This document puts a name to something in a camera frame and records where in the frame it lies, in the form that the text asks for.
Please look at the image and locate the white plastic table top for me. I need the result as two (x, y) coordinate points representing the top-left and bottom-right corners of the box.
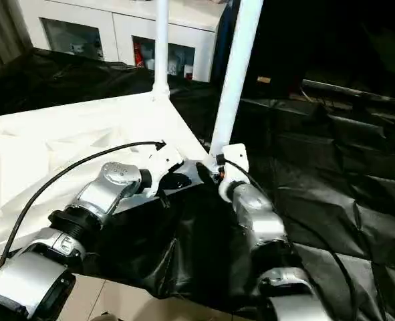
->
(0, 93), (215, 262)

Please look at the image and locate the white blue carton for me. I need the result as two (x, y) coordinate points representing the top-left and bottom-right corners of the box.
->
(170, 53), (185, 77)

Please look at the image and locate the black metal rod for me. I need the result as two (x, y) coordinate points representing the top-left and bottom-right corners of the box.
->
(302, 78), (395, 102)

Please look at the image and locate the white glass-door cabinet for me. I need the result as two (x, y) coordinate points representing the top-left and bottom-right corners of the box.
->
(19, 0), (227, 84)

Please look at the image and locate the grey curtain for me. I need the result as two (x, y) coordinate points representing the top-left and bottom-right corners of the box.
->
(0, 0), (34, 75)

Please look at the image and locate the black left wrist camera cable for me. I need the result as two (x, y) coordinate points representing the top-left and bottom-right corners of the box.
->
(0, 140), (168, 269)

